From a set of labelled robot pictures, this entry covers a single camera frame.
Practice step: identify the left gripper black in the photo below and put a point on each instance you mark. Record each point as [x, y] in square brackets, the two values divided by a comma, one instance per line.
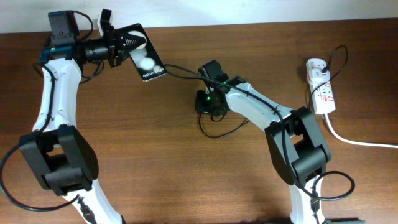
[117, 50]

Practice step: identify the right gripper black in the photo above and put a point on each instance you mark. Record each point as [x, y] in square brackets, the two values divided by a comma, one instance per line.
[200, 107]

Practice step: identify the black smartphone white circles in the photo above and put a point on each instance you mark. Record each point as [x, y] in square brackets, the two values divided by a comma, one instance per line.
[145, 57]

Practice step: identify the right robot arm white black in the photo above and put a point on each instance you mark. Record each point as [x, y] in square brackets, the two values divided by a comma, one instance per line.
[298, 150]

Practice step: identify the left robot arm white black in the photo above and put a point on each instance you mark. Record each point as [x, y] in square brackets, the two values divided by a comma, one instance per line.
[60, 158]

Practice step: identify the white usb charger plug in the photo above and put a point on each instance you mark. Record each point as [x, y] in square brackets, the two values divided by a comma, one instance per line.
[317, 71]

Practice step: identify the white power strip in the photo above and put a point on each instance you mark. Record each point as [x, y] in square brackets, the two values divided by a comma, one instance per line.
[322, 97]

